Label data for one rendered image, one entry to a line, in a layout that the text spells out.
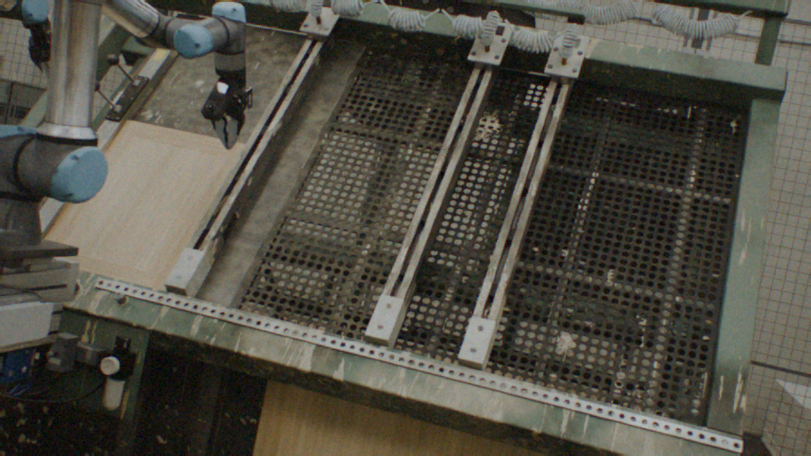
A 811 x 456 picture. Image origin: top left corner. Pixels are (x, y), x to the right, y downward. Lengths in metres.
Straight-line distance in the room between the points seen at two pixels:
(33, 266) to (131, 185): 0.82
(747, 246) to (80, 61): 1.67
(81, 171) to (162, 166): 0.98
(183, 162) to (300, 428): 0.86
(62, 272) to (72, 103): 0.43
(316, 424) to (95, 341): 0.62
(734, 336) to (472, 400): 0.66
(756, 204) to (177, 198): 1.61
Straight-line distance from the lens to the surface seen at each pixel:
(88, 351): 2.51
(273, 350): 2.33
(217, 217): 2.59
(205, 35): 2.16
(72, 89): 1.89
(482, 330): 2.28
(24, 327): 1.87
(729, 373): 2.33
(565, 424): 2.20
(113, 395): 2.47
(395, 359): 2.27
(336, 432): 2.57
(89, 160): 1.89
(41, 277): 2.09
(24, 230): 2.01
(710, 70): 2.92
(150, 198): 2.78
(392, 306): 2.33
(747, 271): 2.51
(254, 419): 2.67
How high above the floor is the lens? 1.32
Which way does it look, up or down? 3 degrees down
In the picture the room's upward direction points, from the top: 12 degrees clockwise
